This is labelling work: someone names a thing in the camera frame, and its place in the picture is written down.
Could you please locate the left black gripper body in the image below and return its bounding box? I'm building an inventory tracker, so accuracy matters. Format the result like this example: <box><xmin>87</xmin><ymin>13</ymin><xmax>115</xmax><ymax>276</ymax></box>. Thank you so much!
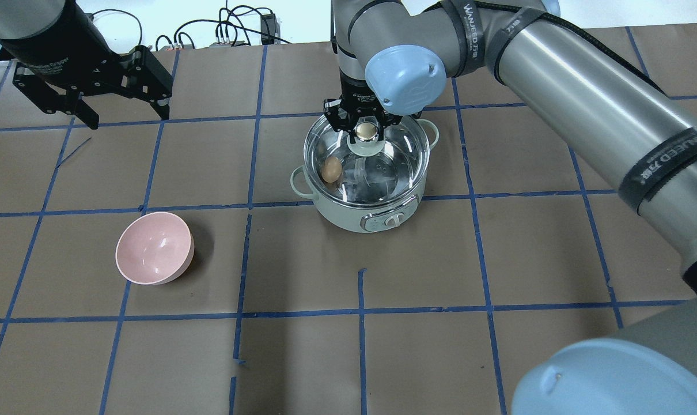
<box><xmin>3</xmin><ymin>0</ymin><xmax>142</xmax><ymax>99</ymax></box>

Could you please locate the mint green electric pot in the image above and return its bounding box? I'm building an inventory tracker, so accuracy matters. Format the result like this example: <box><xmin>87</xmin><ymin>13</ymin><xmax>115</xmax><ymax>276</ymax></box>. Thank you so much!
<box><xmin>290</xmin><ymin>115</ymin><xmax>441</xmax><ymax>233</ymax></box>

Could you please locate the glass pot lid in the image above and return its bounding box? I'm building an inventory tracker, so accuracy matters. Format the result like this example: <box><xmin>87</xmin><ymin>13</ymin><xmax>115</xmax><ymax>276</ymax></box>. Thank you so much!
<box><xmin>302</xmin><ymin>115</ymin><xmax>440</xmax><ymax>209</ymax></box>

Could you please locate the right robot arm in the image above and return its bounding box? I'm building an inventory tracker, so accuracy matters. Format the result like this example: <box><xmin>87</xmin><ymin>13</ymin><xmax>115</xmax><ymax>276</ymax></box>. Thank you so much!
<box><xmin>332</xmin><ymin>1</ymin><xmax>697</xmax><ymax>414</ymax></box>

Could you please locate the black cable bundle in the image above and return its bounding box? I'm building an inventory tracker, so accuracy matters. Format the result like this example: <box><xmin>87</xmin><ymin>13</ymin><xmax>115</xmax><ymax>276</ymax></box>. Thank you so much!
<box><xmin>89</xmin><ymin>6</ymin><xmax>291</xmax><ymax>50</ymax></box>

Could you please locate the pink bowl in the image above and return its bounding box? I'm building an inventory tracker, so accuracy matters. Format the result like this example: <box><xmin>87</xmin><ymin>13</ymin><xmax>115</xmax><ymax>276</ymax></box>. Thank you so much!
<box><xmin>115</xmin><ymin>211</ymin><xmax>194</xmax><ymax>285</ymax></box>

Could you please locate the brown egg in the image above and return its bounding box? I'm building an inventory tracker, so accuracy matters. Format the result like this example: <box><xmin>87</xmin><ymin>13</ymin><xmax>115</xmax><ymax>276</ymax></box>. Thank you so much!
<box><xmin>320</xmin><ymin>156</ymin><xmax>343</xmax><ymax>183</ymax></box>

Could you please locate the black power adapter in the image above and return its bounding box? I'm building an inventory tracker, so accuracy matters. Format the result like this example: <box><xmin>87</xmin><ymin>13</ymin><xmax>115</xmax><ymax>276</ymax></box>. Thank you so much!
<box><xmin>260</xmin><ymin>13</ymin><xmax>278</xmax><ymax>45</ymax></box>

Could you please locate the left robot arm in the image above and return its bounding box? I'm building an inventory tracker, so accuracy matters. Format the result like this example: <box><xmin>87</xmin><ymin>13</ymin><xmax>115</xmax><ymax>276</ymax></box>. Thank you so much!
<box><xmin>0</xmin><ymin>1</ymin><xmax>174</xmax><ymax>129</ymax></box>

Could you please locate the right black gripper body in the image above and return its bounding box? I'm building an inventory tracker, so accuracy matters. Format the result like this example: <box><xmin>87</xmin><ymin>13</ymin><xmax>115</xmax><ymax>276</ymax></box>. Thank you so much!
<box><xmin>339</xmin><ymin>78</ymin><xmax>385</xmax><ymax>116</ymax></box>

